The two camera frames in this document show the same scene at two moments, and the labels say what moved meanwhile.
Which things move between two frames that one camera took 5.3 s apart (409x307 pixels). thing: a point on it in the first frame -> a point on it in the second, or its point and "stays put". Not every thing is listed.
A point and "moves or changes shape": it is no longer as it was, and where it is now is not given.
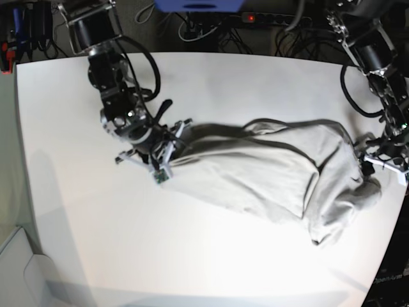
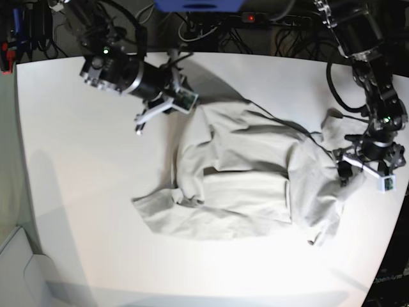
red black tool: (7, 54) stays put
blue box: (199, 6) stays put
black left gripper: (128, 117) -> (127, 75)
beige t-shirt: (307, 173) moves or changes shape
